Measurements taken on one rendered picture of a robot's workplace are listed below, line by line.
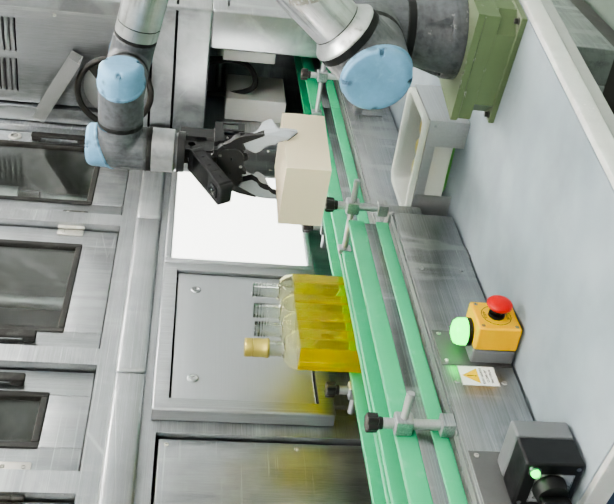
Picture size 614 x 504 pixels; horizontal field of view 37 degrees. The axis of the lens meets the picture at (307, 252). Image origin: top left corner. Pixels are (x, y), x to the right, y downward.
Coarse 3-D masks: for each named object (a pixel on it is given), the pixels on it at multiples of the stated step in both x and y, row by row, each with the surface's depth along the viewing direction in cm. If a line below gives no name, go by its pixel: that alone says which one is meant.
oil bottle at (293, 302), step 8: (288, 296) 174; (296, 296) 174; (304, 296) 174; (312, 296) 175; (320, 296) 175; (328, 296) 175; (336, 296) 176; (344, 296) 176; (280, 304) 173; (288, 304) 172; (296, 304) 172; (304, 304) 172; (312, 304) 172; (320, 304) 173; (328, 304) 173; (336, 304) 173; (344, 304) 174; (280, 312) 172; (288, 312) 171; (328, 312) 172; (336, 312) 172; (344, 312) 172; (280, 320) 173
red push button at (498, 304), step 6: (492, 300) 141; (498, 300) 141; (504, 300) 141; (492, 306) 140; (498, 306) 140; (504, 306) 140; (510, 306) 141; (492, 312) 142; (498, 312) 140; (504, 312) 140
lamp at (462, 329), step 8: (456, 320) 143; (464, 320) 143; (472, 320) 143; (456, 328) 143; (464, 328) 142; (472, 328) 142; (456, 336) 142; (464, 336) 142; (472, 336) 142; (464, 344) 143
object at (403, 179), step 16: (416, 96) 182; (416, 112) 191; (400, 128) 193; (416, 128) 193; (400, 144) 195; (400, 160) 197; (416, 160) 179; (400, 176) 198; (416, 176) 182; (400, 192) 192
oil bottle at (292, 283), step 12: (288, 276) 178; (300, 276) 179; (312, 276) 179; (324, 276) 180; (336, 276) 180; (288, 288) 175; (300, 288) 176; (312, 288) 176; (324, 288) 176; (336, 288) 177
